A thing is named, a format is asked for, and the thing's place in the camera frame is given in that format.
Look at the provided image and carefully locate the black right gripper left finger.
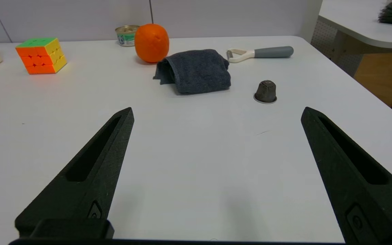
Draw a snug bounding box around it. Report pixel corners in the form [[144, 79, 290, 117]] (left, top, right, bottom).
[[15, 108, 134, 239]]

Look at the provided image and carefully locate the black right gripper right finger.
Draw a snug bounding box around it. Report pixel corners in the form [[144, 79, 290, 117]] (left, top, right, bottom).
[[301, 107, 392, 245]]

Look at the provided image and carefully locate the colourful puzzle cube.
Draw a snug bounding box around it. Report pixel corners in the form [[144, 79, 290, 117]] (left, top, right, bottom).
[[15, 37, 68, 75]]

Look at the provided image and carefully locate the small dark brown cap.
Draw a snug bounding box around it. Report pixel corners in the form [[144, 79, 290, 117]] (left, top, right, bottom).
[[254, 80, 277, 104]]

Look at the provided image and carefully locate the small tin can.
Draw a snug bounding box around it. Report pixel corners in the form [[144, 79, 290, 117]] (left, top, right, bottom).
[[115, 25, 140, 47]]

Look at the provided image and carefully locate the dark grey folded towel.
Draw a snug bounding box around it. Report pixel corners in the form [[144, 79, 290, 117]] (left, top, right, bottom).
[[153, 49, 231, 95]]

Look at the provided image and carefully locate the orange fruit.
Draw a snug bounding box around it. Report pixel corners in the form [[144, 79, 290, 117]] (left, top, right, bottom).
[[135, 23, 169, 64]]

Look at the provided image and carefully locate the white side table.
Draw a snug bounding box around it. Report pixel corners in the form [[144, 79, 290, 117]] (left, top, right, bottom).
[[310, 0, 392, 77]]

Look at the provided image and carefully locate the white peeler grey handle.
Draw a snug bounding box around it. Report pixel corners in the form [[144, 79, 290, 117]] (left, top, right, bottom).
[[226, 46, 294, 63]]

